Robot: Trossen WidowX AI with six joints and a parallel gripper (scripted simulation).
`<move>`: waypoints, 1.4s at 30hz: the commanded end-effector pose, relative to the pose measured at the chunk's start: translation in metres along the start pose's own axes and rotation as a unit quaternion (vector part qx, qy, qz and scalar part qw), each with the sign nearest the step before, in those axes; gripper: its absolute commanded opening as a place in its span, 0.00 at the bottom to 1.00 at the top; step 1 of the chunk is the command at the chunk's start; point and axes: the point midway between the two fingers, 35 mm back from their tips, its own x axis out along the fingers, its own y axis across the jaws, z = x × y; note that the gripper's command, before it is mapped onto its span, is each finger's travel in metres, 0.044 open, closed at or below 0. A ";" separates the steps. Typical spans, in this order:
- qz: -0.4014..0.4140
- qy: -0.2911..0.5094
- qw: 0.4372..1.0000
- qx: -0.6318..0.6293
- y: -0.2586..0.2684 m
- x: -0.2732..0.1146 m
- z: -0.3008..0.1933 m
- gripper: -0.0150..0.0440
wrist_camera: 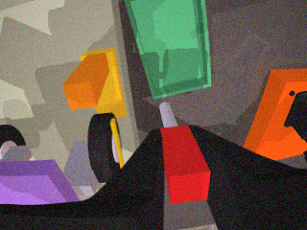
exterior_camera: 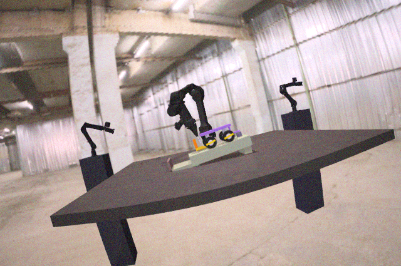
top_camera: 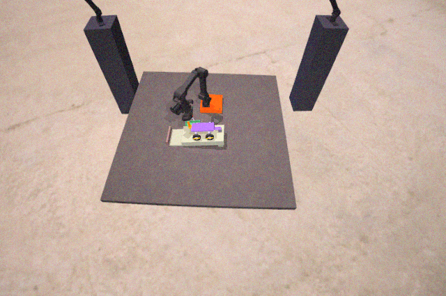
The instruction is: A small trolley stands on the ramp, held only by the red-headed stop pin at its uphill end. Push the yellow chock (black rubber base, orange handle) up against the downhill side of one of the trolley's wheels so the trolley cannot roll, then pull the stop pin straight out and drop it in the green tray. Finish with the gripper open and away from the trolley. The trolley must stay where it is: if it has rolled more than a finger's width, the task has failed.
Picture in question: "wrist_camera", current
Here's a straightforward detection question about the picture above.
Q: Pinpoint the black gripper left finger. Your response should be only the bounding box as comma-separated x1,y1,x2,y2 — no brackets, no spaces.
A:
0,129,165,230

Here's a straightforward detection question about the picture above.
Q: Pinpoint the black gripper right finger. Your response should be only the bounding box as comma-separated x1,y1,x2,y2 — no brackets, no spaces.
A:
189,126,307,230

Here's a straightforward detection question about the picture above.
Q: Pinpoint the green tray rim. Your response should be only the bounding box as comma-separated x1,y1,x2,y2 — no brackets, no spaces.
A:
124,0,212,100

